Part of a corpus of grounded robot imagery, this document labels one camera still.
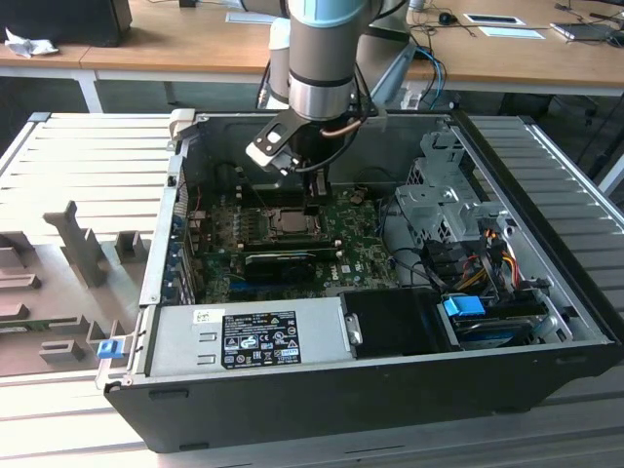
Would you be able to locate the grey parts rack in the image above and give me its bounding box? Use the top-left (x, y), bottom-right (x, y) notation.
top-left (0, 199), bottom-right (152, 376)

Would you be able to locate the thin metal locking lever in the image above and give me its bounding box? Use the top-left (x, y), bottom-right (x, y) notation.
top-left (241, 168), bottom-right (269, 211)

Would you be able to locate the black camera bracket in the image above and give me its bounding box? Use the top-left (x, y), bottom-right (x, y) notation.
top-left (251, 112), bottom-right (314, 157)

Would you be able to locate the white desk cable hatch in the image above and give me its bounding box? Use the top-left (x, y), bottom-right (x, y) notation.
top-left (477, 25), bottom-right (548, 41)
top-left (461, 13), bottom-right (527, 26)
top-left (224, 9), bottom-right (274, 24)

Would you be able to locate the copper coloured cable sleeve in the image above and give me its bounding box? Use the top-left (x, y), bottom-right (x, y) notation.
top-left (319, 119), bottom-right (366, 139)

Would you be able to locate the black graphics card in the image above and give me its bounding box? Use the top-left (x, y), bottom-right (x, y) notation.
top-left (243, 252), bottom-right (316, 287)

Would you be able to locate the CPU socket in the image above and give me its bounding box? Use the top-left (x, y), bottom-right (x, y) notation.
top-left (260, 204), bottom-right (328, 240)

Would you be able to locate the silver power supply unit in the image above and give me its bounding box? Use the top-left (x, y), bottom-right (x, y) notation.
top-left (145, 296), bottom-right (352, 379)

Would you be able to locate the crumpled white paper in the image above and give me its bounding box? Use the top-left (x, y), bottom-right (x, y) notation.
top-left (4, 26), bottom-right (59, 59)

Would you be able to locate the dark grey laptop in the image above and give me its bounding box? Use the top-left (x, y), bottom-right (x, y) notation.
top-left (550, 21), bottom-right (618, 43)

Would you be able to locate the black box on desk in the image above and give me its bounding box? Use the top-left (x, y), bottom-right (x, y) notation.
top-left (0, 0), bottom-right (133, 48)

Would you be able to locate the grey metal drive cage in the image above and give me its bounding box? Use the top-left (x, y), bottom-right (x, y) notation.
top-left (393, 127), bottom-right (521, 254)

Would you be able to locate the coloured power wire bundle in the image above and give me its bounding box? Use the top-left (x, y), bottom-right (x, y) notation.
top-left (457, 226), bottom-right (521, 293)

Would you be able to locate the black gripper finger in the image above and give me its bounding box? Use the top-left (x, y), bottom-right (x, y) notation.
top-left (301, 170), bottom-right (322, 218)
top-left (314, 168), bottom-right (333, 209)

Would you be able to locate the white plastic holder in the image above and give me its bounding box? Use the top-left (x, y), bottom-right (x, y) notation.
top-left (400, 80), bottom-right (424, 111)

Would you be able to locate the blue cable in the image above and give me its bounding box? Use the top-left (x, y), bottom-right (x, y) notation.
top-left (413, 46), bottom-right (448, 108)

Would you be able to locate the hard disk in blue carrier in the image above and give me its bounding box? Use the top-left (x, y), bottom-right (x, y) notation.
top-left (441, 293), bottom-right (550, 351)

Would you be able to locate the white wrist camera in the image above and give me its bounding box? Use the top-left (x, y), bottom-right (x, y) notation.
top-left (245, 140), bottom-right (290, 173)

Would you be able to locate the black open PC case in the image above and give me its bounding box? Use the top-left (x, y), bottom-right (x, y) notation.
top-left (95, 109), bottom-right (624, 454)

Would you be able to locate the metal socket cover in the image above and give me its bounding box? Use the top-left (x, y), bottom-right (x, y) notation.
top-left (264, 207), bottom-right (324, 238)

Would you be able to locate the black wire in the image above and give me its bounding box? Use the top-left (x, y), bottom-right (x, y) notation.
top-left (358, 166), bottom-right (393, 201)

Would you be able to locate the blue expansion slot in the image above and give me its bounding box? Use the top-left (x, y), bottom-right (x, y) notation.
top-left (227, 277), bottom-right (277, 296)

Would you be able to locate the green motherboard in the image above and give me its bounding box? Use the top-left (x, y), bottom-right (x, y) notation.
top-left (187, 187), bottom-right (409, 304)

